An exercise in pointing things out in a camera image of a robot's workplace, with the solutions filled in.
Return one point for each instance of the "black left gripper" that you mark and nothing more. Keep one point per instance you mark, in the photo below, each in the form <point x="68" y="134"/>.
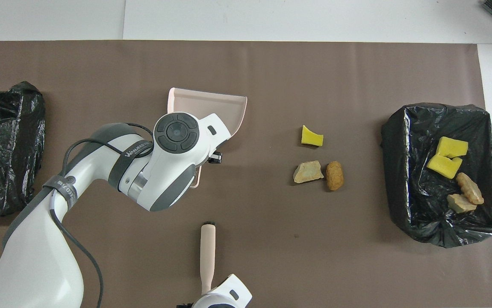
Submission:
<point x="216" y="157"/>

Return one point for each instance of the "pink plastic dustpan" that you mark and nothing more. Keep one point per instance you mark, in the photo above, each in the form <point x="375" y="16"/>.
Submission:
<point x="211" y="105"/>

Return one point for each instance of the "beige green stone chunk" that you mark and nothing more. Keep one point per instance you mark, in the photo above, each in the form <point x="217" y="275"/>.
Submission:
<point x="459" y="204"/>
<point x="307" y="172"/>

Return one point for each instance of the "curved yellow sponge piece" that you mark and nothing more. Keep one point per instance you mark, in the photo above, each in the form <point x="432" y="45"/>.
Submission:
<point x="312" y="139"/>

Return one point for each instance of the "pink brush with black bristles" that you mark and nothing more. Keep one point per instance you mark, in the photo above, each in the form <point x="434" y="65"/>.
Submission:
<point x="207" y="256"/>

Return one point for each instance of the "brown potato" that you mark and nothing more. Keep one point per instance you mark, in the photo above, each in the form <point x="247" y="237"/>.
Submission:
<point x="334" y="175"/>

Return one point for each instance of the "notched yellow sponge piece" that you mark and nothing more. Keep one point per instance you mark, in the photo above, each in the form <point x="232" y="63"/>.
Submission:
<point x="442" y="167"/>

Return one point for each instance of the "wedge yellow sponge piece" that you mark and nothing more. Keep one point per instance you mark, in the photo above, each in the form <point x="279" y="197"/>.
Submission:
<point x="451" y="147"/>

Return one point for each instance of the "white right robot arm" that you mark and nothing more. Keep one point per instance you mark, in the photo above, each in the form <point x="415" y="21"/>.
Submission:
<point x="224" y="295"/>

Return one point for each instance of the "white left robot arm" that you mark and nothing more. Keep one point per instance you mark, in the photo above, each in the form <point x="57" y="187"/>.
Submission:
<point x="173" y="171"/>

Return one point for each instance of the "open black bag lined bin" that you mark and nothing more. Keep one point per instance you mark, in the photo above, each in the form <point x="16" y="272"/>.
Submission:
<point x="412" y="171"/>

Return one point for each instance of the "brown paper table mat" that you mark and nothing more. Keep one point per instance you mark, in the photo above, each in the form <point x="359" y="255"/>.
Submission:
<point x="314" y="77"/>

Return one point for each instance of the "black bag wrapped box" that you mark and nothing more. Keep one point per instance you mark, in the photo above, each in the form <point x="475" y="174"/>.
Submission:
<point x="10" y="128"/>

